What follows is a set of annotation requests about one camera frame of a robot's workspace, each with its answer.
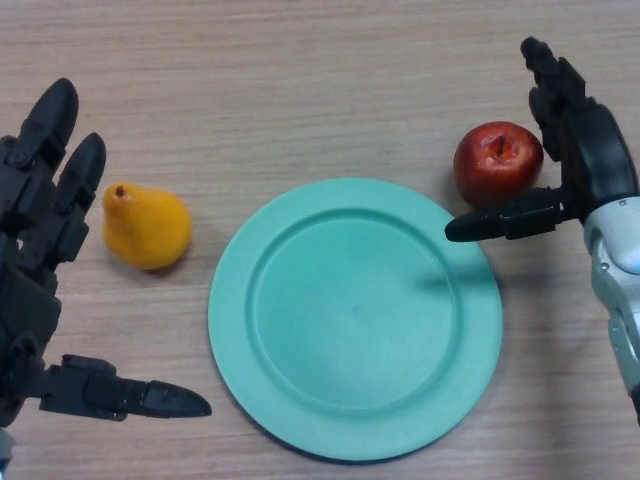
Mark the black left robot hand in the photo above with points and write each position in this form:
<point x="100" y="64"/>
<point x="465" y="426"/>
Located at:
<point x="30" y="225"/>

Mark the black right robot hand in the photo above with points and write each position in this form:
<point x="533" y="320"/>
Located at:
<point x="595" y="150"/>

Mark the red apple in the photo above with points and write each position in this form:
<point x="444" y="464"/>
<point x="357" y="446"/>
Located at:
<point x="495" y="162"/>

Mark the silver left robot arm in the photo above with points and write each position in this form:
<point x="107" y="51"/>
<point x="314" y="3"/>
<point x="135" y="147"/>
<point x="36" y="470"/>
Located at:
<point x="4" y="452"/>

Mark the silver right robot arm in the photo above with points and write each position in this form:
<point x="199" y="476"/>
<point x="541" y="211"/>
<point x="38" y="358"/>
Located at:
<point x="617" y="280"/>

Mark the green round plate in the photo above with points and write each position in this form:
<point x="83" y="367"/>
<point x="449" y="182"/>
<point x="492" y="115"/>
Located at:
<point x="355" y="320"/>

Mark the yellow pear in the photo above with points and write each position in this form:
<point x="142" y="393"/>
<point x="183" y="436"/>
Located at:
<point x="147" y="227"/>

